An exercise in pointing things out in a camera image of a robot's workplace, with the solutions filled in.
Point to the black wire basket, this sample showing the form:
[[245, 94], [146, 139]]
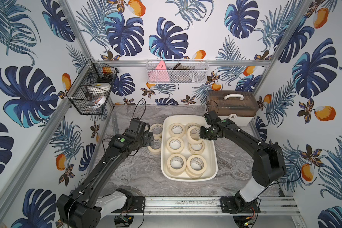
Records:
[[92, 72]]

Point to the cream tape roll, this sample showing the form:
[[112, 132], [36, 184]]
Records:
[[196, 166], [177, 130], [196, 148], [156, 148], [193, 135], [175, 145], [176, 164]]

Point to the white plastic storage tray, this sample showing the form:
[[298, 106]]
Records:
[[209, 153]]

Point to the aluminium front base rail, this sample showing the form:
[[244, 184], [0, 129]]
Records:
[[209, 206]]

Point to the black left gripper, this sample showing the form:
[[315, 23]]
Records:
[[148, 137]]

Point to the white mesh wall basket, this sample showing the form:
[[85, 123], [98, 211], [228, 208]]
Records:
[[181, 71]]

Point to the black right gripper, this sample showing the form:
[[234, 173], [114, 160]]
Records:
[[202, 135]]

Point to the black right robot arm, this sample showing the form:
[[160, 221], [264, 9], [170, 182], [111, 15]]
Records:
[[268, 161]]

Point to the brown lidded storage case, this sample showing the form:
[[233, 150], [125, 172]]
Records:
[[238, 106]]

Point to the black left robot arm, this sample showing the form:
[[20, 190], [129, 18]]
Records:
[[80, 209]]

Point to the perforated metal DIN rail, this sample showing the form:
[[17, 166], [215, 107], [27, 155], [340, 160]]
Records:
[[115, 124]]

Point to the pink triangle in basket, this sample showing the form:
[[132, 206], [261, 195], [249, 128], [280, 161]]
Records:
[[160, 74]]

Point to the white object in black basket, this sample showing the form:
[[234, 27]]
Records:
[[96, 94]]

